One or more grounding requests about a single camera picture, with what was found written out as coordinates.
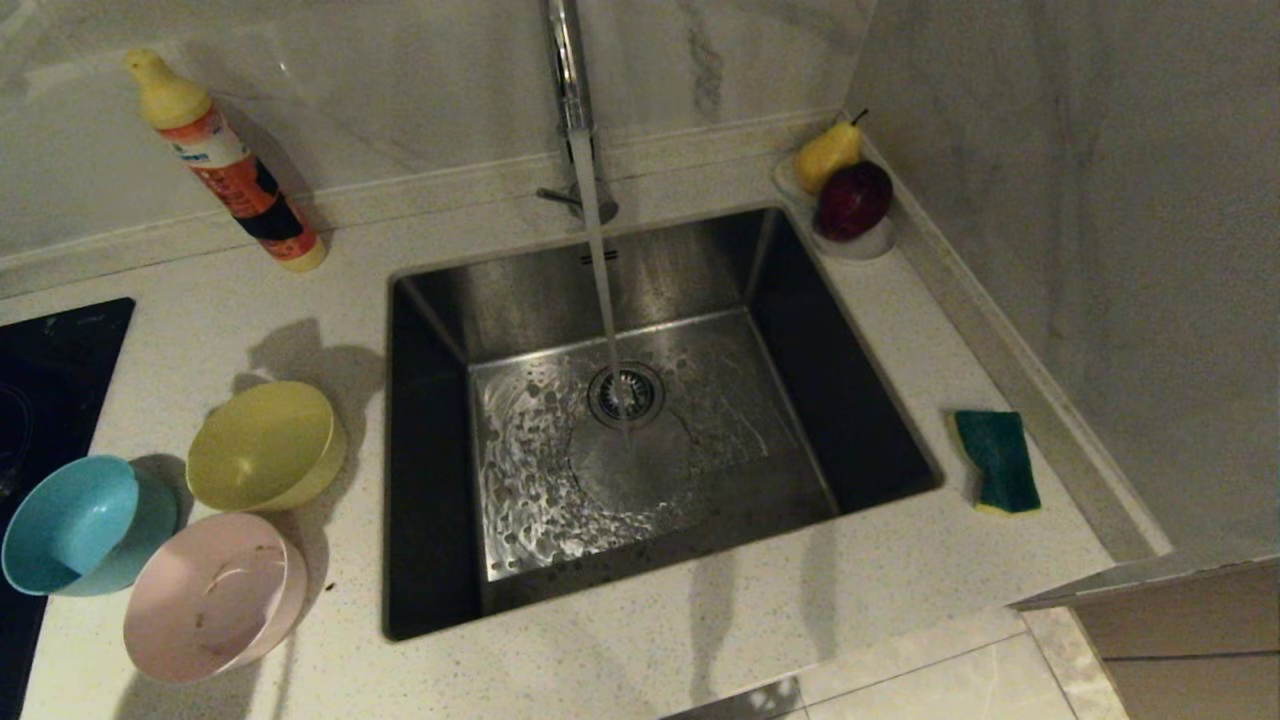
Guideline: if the running water stream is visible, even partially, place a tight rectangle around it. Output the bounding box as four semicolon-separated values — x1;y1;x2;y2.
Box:
568;128;637;446

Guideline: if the dark red apple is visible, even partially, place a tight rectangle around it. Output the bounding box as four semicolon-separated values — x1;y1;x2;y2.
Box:
815;162;894;243

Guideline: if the yellow pear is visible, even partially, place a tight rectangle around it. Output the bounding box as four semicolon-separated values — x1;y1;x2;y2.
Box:
794;110;869;197

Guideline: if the stainless steel sink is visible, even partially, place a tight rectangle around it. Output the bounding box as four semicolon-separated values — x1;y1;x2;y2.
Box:
382;205;944;643

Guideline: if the black induction cooktop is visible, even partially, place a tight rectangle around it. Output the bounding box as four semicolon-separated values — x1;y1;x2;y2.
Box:
0;298;136;720

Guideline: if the blue plastic bowl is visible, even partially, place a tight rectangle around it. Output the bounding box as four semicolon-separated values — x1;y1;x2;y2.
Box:
1;455;180;598

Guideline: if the pink plastic bowl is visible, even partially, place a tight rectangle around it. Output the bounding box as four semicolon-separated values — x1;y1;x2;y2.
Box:
123;512;309;685

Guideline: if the green and yellow sponge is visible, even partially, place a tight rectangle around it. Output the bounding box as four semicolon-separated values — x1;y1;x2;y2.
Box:
953;409;1042;515

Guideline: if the orange dish soap bottle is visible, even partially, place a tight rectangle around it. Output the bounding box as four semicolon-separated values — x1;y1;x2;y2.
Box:
125;50;329;273

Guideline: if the chrome faucet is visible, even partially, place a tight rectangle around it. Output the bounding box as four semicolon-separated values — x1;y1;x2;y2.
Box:
536;0;620;226

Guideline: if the beige wooden cabinet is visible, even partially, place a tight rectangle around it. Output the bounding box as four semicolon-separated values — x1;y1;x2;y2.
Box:
1008;555;1280;720

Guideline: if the yellow plastic bowl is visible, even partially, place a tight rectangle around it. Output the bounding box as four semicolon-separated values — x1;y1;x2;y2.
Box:
186;381;349;513

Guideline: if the metal sink drain strainer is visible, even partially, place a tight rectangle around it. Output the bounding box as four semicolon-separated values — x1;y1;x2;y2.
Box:
587;362;667;432

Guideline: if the small white dish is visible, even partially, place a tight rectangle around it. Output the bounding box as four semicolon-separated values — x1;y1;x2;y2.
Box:
771;155;897;263

